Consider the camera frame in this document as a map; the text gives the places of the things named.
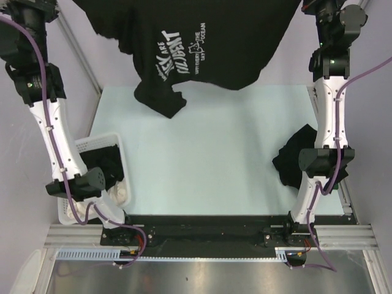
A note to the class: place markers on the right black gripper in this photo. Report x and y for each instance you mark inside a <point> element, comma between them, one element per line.
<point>309,6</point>

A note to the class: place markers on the black printed t shirt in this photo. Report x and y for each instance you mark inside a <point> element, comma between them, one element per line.
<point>223,43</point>

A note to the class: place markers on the white plastic basket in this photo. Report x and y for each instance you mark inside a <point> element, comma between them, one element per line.
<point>93,143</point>

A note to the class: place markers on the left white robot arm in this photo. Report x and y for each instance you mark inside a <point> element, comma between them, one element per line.
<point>39,83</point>

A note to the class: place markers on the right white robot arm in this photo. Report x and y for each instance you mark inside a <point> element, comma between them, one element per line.
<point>338,26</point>

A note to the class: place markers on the stack of folded black shirts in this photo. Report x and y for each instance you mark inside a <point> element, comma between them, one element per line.
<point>297,159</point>

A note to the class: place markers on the black shirt in basket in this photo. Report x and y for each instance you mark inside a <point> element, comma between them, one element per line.
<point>109,160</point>

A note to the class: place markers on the white shirt in basket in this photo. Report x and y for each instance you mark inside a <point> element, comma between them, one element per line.
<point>118,193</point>

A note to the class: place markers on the aluminium frame rail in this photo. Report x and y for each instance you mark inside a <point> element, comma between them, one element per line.
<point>73,236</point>
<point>346,237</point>

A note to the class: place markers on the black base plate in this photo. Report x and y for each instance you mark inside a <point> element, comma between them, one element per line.
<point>210,236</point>

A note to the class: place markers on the right cable duct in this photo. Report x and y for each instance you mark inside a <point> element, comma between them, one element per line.
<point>292,254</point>

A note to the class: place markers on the cable duct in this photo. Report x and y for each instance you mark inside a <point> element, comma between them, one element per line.
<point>107,255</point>
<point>292,254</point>

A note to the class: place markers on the left aluminium frame rail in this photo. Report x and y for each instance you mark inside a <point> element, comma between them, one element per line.
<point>73,236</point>

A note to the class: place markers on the left cable duct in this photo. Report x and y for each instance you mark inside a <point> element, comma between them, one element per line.
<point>107,255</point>

